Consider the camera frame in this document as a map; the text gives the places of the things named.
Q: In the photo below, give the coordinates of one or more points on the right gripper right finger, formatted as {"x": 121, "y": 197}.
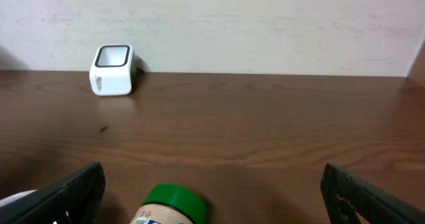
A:
{"x": 347, "y": 197}

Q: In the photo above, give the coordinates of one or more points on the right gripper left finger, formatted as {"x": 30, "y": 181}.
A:
{"x": 75, "y": 198}

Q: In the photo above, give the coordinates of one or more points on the green lid jar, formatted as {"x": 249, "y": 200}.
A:
{"x": 169, "y": 203}

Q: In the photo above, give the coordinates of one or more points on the white tub with blue label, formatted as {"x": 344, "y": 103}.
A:
{"x": 14, "y": 197}

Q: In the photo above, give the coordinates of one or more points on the white barcode scanner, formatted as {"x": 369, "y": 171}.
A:
{"x": 113, "y": 70}

